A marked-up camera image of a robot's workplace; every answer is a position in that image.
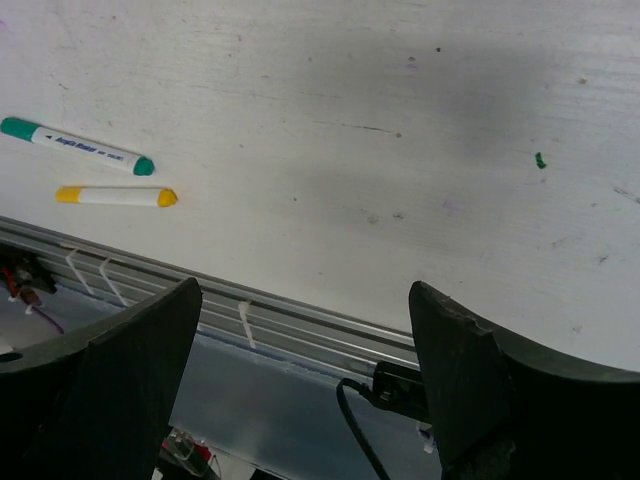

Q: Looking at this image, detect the green capped white marker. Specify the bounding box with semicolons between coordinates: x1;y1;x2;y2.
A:
1;117;155;177

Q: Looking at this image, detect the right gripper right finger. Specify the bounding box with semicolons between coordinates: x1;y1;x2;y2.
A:
408;282;639;479

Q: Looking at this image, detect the yellow capped white marker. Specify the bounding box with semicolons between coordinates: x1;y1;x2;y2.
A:
55;186;178;208

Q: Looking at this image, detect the aluminium frame rail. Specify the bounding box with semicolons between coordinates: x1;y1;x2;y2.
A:
1;218;418;376

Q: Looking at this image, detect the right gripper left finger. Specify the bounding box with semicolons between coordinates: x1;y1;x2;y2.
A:
1;278;202;479

